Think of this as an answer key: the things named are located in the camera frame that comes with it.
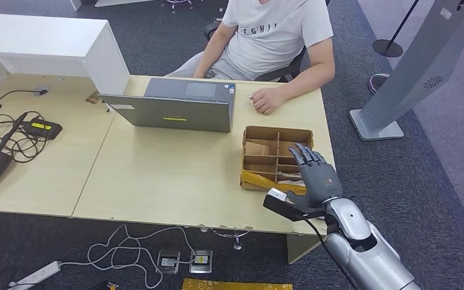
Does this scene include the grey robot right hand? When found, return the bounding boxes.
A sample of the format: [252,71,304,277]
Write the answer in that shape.
[287,143,343,209]

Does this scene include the person's left hand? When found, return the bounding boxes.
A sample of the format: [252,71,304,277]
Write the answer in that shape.
[250,86,287,116]

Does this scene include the person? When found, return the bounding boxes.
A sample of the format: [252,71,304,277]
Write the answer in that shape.
[166,0,336,116]

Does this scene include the cardboard divider box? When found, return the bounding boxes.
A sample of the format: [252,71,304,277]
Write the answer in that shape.
[240,126,315,197]

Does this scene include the beige desk leg panel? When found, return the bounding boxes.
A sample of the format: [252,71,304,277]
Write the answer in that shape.
[287,235,329,265]

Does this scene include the grey laptop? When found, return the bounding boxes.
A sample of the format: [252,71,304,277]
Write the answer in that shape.
[98,77,237,134]

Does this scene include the chrome desk foot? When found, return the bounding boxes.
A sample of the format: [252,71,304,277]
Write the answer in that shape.
[199,227,253,251]

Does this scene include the black stanchion pole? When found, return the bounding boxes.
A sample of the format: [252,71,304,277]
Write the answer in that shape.
[372,0,422,58]

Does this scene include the yellow taped package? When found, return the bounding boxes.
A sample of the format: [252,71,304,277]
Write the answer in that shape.
[182,278,294,290]

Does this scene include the chrome chair base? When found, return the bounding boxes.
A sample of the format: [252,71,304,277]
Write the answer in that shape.
[160,0,196,15]

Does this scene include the metal floor socket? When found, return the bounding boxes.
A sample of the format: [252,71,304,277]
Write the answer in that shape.
[188,250,213,274]
[156,248,181,274]

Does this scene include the grey kiosk stand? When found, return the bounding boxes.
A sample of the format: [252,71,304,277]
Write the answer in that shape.
[349,0,464,141]

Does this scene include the white furniture base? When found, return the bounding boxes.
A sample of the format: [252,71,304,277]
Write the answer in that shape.
[68,0,161,12]

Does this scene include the black adapter with yellow label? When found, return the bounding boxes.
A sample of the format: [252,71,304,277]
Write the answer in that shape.
[23,118,64,140]

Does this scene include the white counter shelf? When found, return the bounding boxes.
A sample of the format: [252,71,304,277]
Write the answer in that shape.
[0,13,131,95]

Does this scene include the white power strip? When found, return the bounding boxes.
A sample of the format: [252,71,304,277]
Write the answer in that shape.
[8,260,63,290]

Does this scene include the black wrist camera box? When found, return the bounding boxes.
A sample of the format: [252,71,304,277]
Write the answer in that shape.
[262,188,327,224]

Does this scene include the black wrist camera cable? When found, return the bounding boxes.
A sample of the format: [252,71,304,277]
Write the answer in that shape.
[295,214,359,290]

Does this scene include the chrome ring base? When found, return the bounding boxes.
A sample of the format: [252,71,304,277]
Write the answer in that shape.
[369,73,391,95]

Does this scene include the white power cable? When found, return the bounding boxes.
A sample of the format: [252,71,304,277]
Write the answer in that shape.
[57,224,201,289]

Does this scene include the coiled black cable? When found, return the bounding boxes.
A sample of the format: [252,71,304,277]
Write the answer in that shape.
[0,112,50,164]

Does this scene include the thin black cable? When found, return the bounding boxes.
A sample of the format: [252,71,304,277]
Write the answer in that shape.
[0,88,49,120]

